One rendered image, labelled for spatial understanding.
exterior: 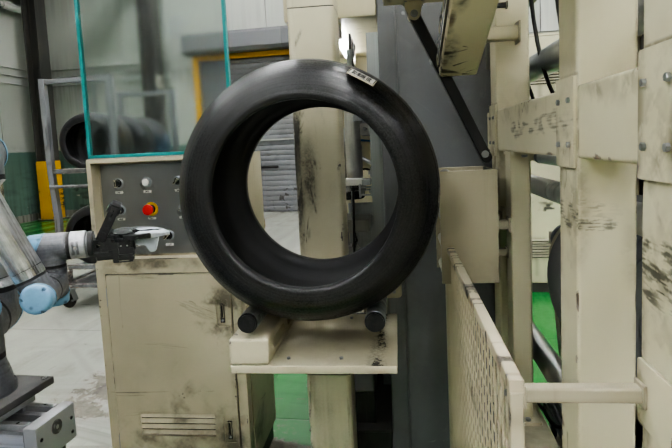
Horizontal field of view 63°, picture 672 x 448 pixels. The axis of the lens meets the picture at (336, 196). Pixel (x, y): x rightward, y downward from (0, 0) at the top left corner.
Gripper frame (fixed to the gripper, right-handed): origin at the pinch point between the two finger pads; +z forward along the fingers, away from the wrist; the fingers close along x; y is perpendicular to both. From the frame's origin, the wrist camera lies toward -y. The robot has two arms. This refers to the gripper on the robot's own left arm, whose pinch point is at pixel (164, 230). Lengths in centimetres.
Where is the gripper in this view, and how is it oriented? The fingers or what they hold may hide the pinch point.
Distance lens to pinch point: 161.4
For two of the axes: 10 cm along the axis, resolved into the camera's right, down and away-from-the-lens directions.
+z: 9.6, -0.7, 2.6
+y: 0.1, 9.7, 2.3
